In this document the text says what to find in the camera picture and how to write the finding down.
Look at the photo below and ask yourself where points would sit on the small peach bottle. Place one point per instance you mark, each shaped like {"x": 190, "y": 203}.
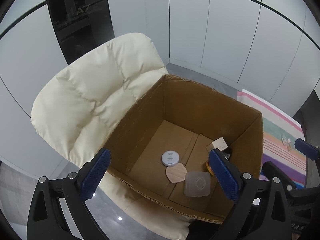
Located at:
{"x": 288, "y": 144}

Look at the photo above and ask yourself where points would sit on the round white cream jar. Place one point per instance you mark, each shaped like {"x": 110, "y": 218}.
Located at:
{"x": 170, "y": 158}

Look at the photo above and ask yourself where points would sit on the black glossy wall panel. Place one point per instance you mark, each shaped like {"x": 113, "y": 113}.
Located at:
{"x": 80, "y": 25}

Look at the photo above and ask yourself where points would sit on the translucent plastic square case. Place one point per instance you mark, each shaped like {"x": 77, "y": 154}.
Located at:
{"x": 197, "y": 184}

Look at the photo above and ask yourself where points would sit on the brown cardboard box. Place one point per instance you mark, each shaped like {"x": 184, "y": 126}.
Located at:
{"x": 184, "y": 116}

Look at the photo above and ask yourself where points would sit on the white cardboard cosmetic box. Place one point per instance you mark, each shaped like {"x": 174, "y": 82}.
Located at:
{"x": 219, "y": 144}

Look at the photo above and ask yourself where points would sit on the beige makeup sponge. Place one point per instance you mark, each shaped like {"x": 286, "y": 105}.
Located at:
{"x": 177, "y": 173}

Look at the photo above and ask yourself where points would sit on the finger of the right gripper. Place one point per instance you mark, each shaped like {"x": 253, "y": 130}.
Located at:
{"x": 312, "y": 152}
{"x": 309, "y": 195}

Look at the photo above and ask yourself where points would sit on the striped colourful cloth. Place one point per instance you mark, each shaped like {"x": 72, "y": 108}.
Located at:
{"x": 294, "y": 163}

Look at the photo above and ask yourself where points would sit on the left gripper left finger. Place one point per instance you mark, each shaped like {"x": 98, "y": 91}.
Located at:
{"x": 46, "y": 219}

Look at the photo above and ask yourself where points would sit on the red orange tin can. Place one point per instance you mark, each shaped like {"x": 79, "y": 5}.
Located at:
{"x": 208, "y": 167}

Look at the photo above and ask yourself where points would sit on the cream padded armchair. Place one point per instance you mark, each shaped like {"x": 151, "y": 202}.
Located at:
{"x": 79, "y": 108}

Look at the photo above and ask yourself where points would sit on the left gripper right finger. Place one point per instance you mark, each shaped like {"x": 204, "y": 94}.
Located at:
{"x": 260, "y": 209}

